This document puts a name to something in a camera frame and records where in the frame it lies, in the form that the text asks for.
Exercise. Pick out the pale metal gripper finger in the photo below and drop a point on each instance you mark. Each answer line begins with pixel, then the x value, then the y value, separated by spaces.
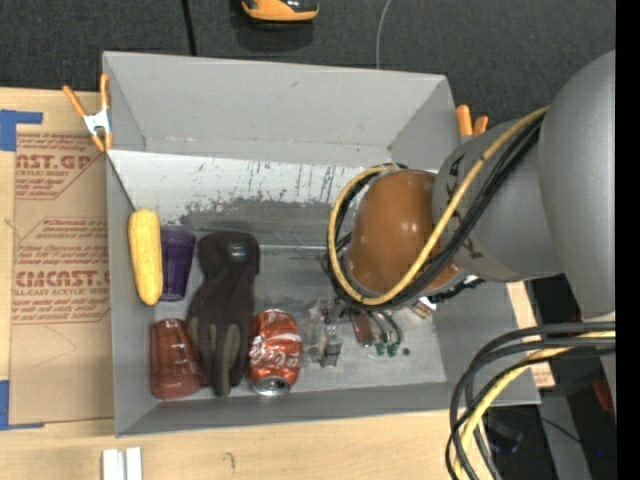
pixel 334 347
pixel 316 329

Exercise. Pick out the crushed red soda can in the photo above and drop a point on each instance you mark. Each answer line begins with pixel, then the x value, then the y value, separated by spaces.
pixel 276 350

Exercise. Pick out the dark brown glove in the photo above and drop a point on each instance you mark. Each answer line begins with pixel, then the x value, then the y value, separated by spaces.
pixel 225 293

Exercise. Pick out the red translucent plastic cup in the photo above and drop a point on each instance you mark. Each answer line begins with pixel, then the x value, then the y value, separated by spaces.
pixel 175 363

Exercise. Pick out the purple plastic cup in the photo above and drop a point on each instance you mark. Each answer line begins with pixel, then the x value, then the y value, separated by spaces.
pixel 177 263

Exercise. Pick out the yellow corn cob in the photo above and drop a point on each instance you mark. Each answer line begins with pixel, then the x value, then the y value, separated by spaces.
pixel 145 255

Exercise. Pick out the grey metal bin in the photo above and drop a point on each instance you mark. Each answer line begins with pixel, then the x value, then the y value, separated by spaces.
pixel 280 118

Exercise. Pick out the brown cardboard board, red print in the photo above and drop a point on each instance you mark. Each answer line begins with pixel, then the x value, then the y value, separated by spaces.
pixel 55 348

